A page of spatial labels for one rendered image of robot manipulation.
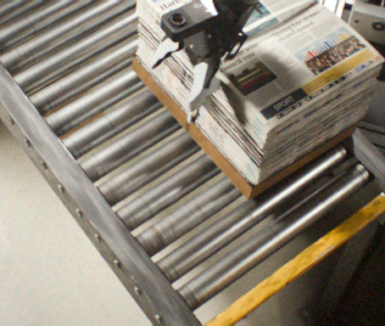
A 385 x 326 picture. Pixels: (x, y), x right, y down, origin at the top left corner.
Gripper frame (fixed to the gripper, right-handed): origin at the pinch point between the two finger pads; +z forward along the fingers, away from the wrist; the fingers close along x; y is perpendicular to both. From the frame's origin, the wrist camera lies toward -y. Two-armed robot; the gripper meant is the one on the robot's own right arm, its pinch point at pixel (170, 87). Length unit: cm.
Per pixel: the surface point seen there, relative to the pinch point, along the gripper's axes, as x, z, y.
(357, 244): -30, 25, 54
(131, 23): 33.2, 12.1, 24.2
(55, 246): 34, 95, 43
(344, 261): -28, 35, 60
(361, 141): -19.3, 1.1, 41.2
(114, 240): -8.2, 30.3, -2.0
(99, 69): 26.7, 19.3, 13.9
